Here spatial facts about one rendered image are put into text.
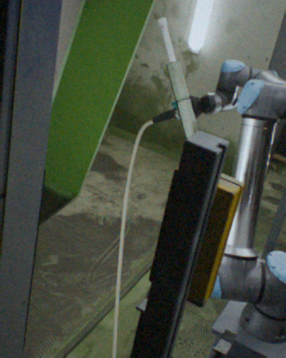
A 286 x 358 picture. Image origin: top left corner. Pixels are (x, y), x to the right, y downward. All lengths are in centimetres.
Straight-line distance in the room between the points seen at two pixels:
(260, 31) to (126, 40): 161
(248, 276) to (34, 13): 114
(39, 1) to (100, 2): 135
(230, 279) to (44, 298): 125
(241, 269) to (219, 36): 241
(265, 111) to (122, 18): 88
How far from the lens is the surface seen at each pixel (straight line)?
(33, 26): 126
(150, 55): 435
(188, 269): 104
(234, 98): 255
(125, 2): 253
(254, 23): 400
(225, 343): 138
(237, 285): 198
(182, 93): 229
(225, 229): 105
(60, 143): 289
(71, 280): 308
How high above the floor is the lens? 203
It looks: 27 degrees down
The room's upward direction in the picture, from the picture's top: 12 degrees clockwise
